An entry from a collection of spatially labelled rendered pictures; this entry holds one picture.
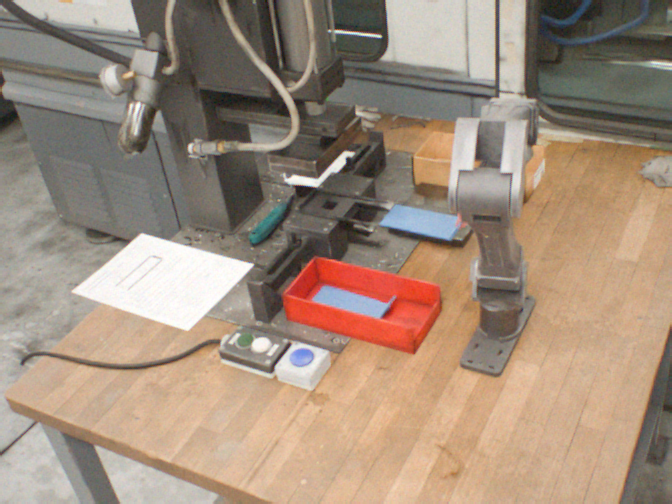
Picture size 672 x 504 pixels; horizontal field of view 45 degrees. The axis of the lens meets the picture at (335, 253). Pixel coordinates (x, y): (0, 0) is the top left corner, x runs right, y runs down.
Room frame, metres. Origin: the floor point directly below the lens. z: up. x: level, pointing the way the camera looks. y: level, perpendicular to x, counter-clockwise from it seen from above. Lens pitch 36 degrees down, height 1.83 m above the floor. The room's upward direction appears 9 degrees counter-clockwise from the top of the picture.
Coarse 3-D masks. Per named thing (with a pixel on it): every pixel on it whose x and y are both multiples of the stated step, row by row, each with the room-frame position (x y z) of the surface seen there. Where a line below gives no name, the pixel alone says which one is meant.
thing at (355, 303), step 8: (328, 288) 1.16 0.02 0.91; (320, 296) 1.14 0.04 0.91; (328, 296) 1.13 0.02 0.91; (336, 296) 1.13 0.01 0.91; (344, 296) 1.13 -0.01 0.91; (352, 296) 1.12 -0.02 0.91; (360, 296) 1.12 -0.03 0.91; (328, 304) 1.11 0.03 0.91; (344, 304) 1.11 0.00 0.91; (352, 304) 1.10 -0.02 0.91; (360, 304) 1.10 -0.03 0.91; (368, 304) 1.10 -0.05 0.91; (376, 304) 1.09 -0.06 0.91; (384, 304) 1.09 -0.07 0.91; (360, 312) 1.08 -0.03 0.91; (368, 312) 1.07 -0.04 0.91; (376, 312) 1.07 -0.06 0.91; (384, 312) 1.06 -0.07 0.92
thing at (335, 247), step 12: (372, 192) 1.38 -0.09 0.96; (348, 216) 1.29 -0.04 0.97; (360, 216) 1.34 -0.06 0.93; (372, 216) 1.37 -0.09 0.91; (336, 228) 1.25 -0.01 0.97; (288, 240) 1.28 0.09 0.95; (312, 240) 1.24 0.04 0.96; (324, 240) 1.23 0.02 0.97; (336, 240) 1.25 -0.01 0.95; (312, 252) 1.25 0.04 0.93; (324, 252) 1.23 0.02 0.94; (336, 252) 1.24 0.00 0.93
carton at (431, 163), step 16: (432, 144) 1.56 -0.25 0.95; (448, 144) 1.56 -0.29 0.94; (416, 160) 1.48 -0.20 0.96; (432, 160) 1.46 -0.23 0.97; (448, 160) 1.55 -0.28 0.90; (544, 160) 1.45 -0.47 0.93; (416, 176) 1.48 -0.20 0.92; (432, 176) 1.46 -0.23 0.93; (448, 176) 1.44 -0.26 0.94; (528, 176) 1.44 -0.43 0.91; (528, 192) 1.36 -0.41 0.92
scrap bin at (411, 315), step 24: (312, 264) 1.18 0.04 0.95; (336, 264) 1.17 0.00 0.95; (288, 288) 1.11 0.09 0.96; (312, 288) 1.17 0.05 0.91; (360, 288) 1.14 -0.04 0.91; (384, 288) 1.11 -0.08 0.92; (408, 288) 1.09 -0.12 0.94; (432, 288) 1.06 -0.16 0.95; (288, 312) 1.09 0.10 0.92; (312, 312) 1.06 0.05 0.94; (336, 312) 1.04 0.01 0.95; (408, 312) 1.06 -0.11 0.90; (432, 312) 1.03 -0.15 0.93; (360, 336) 1.01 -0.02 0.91; (384, 336) 0.99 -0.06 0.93; (408, 336) 0.96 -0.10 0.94
